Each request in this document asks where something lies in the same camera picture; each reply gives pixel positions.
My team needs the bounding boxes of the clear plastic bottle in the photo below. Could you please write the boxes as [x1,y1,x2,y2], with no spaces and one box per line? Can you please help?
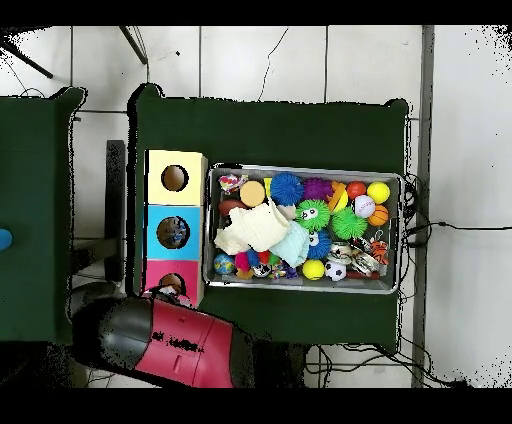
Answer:
[162,219,190,246]

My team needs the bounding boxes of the wooden box with three holes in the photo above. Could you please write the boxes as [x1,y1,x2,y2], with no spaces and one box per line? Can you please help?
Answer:
[143,149,209,309]

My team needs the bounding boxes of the clear mesh bin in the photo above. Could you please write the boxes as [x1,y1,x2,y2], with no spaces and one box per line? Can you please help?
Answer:
[204,163,404,296]

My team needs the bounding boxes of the pale yellow knitted cloth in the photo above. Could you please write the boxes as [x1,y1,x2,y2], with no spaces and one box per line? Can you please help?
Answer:
[212,199,291,257]

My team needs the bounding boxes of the orange round disc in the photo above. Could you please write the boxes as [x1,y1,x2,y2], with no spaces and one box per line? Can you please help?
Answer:
[239,179,267,208]

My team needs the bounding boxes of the blue spiky ball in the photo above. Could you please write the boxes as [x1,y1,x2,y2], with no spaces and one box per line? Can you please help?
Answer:
[268,171,305,207]

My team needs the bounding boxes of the mint green knitted cloth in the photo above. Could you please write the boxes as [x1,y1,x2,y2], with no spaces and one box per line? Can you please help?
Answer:
[271,220,312,268]

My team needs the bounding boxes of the green fuzzy ball with eyes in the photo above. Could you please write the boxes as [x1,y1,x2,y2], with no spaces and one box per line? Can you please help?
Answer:
[294,198,331,232]

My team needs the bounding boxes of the purple spiky ball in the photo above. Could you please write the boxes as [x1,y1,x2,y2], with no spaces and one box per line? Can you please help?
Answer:
[302,177,334,202]

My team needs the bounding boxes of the yellow ball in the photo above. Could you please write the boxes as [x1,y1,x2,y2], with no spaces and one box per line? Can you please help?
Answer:
[367,181,392,205]
[302,259,326,281]

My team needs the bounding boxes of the green spiky ball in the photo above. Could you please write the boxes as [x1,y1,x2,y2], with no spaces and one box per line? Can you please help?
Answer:
[331,206,369,241]

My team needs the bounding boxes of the white baseball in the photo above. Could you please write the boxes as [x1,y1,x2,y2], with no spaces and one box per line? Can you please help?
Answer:
[353,194,377,219]

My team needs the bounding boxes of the dark grey stand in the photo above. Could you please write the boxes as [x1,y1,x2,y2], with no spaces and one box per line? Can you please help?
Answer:
[70,139,127,289]

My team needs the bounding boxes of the black stand leg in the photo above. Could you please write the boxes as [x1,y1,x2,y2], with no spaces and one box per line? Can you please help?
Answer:
[0,35,56,80]
[119,25,150,65]

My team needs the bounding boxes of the dark green side table cloth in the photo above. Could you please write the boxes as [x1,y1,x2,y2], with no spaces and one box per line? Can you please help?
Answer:
[0,86,88,347]

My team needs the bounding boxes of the black floor cable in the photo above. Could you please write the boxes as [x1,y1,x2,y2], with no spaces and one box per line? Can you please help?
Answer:
[402,217,512,241]

